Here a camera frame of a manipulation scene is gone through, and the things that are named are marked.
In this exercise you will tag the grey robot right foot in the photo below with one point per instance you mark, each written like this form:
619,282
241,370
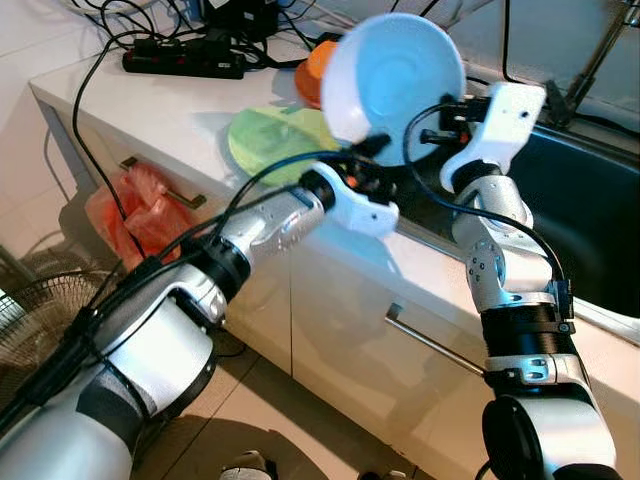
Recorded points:
383,476

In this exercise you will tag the grey robot foot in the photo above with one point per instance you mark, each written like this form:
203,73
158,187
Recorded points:
247,466
383,476

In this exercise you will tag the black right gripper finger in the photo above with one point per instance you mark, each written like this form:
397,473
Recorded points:
440,135
450,103

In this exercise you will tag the grey metal sink tap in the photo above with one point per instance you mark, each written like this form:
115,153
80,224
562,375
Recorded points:
590,65

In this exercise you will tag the black power adapter box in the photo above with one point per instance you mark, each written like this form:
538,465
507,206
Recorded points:
240,15

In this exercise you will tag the red plastic bag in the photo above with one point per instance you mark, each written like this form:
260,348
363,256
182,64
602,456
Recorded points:
135,220

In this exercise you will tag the white ceramic bowl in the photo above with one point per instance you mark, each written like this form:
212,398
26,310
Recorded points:
390,70

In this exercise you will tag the grey robot left foot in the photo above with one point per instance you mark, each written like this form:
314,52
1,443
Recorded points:
247,466

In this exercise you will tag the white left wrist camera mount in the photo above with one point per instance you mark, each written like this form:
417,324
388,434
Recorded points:
365,215

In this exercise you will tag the green plate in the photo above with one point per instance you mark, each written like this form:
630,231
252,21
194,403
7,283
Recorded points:
270,140

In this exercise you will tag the black power strip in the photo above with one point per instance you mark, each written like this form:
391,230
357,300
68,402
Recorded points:
180,62

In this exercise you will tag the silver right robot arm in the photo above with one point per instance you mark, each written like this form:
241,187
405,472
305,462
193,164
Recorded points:
500,270

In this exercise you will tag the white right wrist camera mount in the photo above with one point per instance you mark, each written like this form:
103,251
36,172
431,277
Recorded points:
505,120

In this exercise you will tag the white sink counter cabinet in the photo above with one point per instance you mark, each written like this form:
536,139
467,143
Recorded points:
340,300

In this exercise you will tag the stainless steel sink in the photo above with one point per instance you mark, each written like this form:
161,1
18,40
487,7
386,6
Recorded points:
590,220

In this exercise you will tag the orange bowl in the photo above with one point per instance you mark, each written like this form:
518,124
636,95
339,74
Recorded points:
315,75

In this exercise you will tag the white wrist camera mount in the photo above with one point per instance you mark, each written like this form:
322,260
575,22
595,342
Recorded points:
505,120
365,215

